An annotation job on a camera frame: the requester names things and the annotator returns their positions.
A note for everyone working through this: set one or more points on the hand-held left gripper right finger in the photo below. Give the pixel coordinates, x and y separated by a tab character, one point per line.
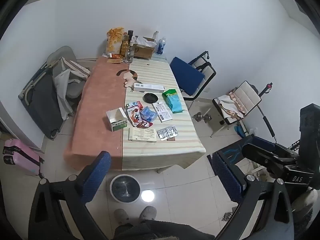
227	177

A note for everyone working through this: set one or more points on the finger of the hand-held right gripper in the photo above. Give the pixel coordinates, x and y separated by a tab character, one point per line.
267	142
265	155

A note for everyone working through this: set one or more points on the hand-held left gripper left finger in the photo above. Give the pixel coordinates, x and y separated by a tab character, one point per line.
96	175

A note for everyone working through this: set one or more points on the white round trash bin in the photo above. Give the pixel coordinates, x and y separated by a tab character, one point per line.
125	188

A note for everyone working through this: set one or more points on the blue plastic wrapper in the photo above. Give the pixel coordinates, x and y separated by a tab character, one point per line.
148	114

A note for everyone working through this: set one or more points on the white medicine box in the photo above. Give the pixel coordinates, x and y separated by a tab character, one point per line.
162	112

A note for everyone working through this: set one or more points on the black bar with red knob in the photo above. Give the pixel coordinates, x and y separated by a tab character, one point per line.
266	120

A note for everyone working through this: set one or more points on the black box with blue lines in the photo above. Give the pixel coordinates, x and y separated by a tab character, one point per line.
235	150

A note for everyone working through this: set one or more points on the blue plastic item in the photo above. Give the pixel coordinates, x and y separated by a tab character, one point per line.
240	131

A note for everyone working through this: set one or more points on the metal dumbbell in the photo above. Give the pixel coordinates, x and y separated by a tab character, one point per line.
229	215
202	117

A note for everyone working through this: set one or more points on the cream cushion chair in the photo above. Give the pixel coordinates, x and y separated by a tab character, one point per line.
246	97

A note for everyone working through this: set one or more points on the open white green box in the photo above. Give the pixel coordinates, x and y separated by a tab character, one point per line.
117	120

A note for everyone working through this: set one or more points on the flat white paper box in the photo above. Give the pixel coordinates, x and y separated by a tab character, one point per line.
142	135

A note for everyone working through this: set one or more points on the grey slipper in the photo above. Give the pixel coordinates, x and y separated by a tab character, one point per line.
148	213

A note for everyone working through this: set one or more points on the red snack wrapper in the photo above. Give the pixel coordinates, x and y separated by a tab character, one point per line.
137	120

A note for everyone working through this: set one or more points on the striped cream tablecloth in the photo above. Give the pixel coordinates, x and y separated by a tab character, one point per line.
160	150

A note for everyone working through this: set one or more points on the silver blister packs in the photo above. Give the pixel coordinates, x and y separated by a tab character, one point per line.
167	133

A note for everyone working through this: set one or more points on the pink tablecloth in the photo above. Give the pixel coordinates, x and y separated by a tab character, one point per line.
102	100

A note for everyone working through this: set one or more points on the pink suitcase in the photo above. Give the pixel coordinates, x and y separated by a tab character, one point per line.
21	155

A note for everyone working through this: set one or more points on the small white carton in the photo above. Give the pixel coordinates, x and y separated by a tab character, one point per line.
133	104

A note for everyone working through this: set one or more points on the person's dark trousers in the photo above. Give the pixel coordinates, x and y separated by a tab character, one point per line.
160	231

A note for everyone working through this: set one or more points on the teal packet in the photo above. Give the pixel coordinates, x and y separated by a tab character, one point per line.
175	104

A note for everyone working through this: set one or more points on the dark folding bed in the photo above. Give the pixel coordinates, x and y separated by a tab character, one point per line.
42	100

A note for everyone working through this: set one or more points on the black round dish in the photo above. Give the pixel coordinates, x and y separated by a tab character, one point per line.
150	97

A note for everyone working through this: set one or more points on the grey chair with cloths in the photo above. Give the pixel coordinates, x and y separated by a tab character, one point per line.
67	80

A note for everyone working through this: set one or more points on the green packet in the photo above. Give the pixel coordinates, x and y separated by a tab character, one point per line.
170	93

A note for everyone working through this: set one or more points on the long white box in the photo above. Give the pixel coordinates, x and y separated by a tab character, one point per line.
148	87

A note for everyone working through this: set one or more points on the blue cushion chair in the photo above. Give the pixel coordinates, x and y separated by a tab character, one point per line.
186	76

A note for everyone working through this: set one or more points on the brown card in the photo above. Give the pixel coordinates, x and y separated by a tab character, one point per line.
115	60

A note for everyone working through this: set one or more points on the small red box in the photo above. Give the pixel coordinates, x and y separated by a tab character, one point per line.
115	55

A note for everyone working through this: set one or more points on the amber jar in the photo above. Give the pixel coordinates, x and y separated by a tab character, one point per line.
125	46

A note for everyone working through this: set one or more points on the cardboard box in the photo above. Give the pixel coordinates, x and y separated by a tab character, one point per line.
143	50

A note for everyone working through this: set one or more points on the orange snack bag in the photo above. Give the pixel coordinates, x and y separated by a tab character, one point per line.
114	40

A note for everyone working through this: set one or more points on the blue label water bottle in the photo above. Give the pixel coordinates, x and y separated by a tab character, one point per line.
160	46

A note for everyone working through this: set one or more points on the dark capped bottle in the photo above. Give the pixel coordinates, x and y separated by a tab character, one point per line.
130	33

